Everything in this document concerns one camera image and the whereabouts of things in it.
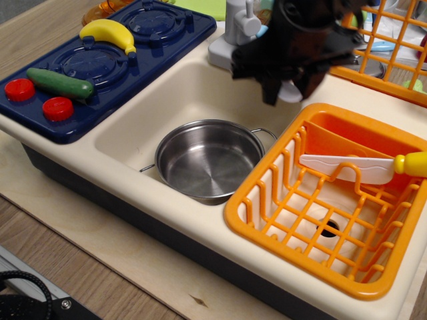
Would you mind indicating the toy knife yellow handle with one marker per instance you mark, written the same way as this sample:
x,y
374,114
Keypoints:
x,y
367,170

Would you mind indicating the orange wire grid basket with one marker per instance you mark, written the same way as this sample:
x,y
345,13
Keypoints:
x,y
404,24

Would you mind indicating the blue toy utensil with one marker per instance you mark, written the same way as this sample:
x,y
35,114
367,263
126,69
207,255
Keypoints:
x,y
382,46

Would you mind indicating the grey toy faucet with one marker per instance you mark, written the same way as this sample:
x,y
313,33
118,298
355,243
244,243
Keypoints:
x,y
241,27

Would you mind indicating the green toy cucumber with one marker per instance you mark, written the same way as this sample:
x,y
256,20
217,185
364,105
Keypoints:
x,y
59,84

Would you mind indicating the red stove knob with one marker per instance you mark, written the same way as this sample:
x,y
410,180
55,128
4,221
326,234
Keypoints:
x,y
19,90
58,109

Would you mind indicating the orange plastic dish rack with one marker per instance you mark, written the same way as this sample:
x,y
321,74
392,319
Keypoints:
x,y
305,201

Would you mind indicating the cream toy sink unit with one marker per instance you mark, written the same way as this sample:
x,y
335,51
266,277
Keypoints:
x,y
181,249

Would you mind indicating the green toy lettuce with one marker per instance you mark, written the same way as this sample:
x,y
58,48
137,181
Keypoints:
x,y
416,86

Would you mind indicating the stainless steel pan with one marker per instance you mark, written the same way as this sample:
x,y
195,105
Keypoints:
x,y
207,160

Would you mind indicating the yellow toy banana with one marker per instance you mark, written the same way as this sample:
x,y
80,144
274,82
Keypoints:
x,y
110,31

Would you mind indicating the red stove knob right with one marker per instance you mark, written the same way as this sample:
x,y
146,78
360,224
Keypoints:
x,y
58,109

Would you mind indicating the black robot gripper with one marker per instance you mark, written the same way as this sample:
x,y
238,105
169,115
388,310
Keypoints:
x,y
303,38

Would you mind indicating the dark blue toy stove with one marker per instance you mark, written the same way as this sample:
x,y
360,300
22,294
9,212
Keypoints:
x,y
163,34

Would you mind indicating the black metal bracket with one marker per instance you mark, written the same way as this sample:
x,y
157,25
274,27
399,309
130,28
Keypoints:
x,y
69,309

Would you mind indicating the red stove knob left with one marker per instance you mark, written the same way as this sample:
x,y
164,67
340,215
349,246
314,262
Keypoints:
x,y
19,90

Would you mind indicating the orange transparent toy dish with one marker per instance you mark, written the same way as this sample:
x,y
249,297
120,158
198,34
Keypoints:
x,y
103,10

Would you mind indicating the steel pot lid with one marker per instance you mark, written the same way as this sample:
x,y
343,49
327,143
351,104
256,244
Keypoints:
x,y
372,68

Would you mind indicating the white and blue toy spoon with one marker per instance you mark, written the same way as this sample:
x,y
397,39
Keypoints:
x,y
290,91

